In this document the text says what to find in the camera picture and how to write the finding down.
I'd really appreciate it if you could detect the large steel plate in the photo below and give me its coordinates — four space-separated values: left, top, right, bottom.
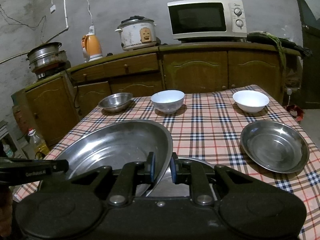
37 119 174 197

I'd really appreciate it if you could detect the small steel plate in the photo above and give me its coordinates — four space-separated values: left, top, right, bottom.
240 120 310 174

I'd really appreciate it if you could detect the person's left hand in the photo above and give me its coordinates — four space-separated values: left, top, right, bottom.
0 187 13 237

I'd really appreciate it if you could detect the cooking oil bottle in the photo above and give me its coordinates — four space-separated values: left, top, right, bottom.
28 128 50 160

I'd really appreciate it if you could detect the plaid tablecloth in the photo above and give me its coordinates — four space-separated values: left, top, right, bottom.
12 84 320 240

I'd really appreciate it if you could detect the blue-white ceramic bowl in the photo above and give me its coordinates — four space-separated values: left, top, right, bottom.
151 89 185 114

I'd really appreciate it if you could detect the brown wooden sideboard cabinet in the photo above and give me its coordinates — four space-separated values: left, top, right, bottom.
12 42 301 146

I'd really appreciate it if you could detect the steel mixing bowl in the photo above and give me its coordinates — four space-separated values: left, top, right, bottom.
98 93 133 113

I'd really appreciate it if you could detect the shallow white bowl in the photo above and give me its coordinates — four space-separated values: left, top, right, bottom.
233 90 270 113

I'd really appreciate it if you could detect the stacked steel steamer pot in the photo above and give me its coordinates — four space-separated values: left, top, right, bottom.
27 42 69 80

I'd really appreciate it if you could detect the red item on floor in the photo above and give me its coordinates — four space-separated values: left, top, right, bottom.
284 105 304 123

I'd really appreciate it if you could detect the orange electric kettle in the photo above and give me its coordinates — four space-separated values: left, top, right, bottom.
81 25 103 62

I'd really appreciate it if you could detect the white rice cooker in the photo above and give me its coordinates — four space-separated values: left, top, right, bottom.
115 15 157 51

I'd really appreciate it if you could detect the white microwave oven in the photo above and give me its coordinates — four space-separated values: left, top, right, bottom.
168 0 247 41

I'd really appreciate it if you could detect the green cloth on cabinet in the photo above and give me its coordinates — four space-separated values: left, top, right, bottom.
247 31 313 88

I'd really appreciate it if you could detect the dark door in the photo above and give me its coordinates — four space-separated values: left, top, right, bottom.
297 0 319 109

